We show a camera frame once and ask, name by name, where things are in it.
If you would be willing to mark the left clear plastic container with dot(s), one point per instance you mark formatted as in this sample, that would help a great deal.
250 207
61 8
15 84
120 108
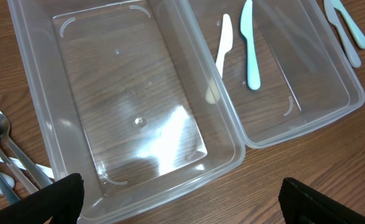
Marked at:
127 95

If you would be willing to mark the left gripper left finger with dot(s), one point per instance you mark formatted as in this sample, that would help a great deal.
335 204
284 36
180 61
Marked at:
60 202

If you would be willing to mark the white plastic knife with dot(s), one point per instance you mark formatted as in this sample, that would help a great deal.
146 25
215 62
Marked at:
225 45

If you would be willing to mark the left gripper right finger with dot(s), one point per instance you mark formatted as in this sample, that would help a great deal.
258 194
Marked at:
301 204

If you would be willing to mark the metal fork tall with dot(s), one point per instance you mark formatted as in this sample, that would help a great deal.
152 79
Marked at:
2 155

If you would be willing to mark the grey-white plastic knife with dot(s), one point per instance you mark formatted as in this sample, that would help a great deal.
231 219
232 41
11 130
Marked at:
349 50

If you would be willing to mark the clear plastic container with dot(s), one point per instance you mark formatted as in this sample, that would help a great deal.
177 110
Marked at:
127 95
306 80

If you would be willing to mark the pale blue plastic knife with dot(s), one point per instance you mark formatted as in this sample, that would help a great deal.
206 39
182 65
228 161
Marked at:
246 27

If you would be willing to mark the right clear plastic container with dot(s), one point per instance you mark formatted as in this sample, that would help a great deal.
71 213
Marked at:
306 80

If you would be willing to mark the teal plastic knife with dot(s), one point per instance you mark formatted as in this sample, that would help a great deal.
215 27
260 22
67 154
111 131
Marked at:
356 32

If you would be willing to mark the metal fork right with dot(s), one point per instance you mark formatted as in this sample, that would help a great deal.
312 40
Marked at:
39 176

